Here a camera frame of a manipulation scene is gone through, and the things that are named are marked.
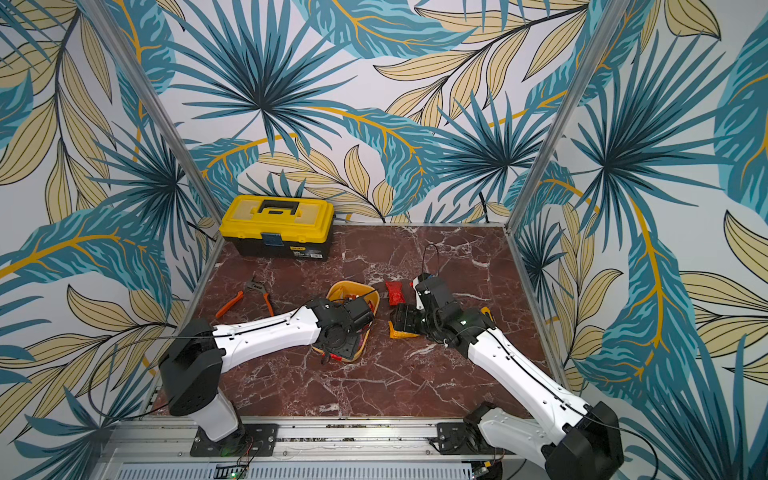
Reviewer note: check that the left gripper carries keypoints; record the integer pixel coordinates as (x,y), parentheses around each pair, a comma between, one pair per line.
(349,351)

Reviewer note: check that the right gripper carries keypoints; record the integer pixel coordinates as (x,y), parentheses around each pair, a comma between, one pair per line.
(409,320)

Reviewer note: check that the yellow tea bag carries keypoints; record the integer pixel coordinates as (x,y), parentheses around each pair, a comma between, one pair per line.
(397,333)

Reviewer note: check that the large red tea bag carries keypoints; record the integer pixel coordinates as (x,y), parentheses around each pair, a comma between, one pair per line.
(395,292)

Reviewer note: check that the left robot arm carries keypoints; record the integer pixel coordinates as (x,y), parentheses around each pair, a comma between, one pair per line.
(192,365)

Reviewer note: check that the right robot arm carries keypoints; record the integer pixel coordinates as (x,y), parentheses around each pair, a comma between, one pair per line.
(565,436)

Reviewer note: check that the yellow utility knife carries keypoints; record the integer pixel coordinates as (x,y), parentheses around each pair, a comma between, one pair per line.
(486,312)

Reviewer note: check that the yellow black toolbox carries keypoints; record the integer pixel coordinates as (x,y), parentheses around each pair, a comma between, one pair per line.
(279,227)

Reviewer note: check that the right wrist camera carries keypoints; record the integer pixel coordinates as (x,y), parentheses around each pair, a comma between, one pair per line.
(421,285)

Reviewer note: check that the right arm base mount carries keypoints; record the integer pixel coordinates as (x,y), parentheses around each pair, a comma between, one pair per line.
(459,438)

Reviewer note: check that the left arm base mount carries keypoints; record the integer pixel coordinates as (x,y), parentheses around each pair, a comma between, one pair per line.
(249,440)

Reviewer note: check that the aluminium front rail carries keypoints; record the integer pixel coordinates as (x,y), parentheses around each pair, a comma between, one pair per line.
(305,448)

